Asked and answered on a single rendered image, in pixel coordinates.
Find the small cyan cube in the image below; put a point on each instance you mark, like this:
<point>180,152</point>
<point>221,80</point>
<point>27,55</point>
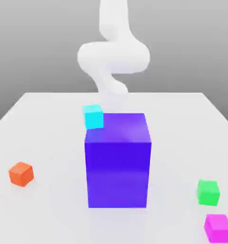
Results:
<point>93,117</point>

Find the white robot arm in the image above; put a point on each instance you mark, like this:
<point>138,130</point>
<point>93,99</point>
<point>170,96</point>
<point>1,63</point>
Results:
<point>113,57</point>

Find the small magenta cube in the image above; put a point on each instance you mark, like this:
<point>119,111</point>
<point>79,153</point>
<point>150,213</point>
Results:
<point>218,228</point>

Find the large purple box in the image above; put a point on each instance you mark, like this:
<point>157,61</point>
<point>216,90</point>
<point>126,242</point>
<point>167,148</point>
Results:
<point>117,171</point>

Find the small orange cube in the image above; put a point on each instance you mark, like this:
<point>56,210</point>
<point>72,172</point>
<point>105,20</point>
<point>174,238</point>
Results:
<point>20,174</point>

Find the small green cube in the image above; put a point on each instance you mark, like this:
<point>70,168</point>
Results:
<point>208,193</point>

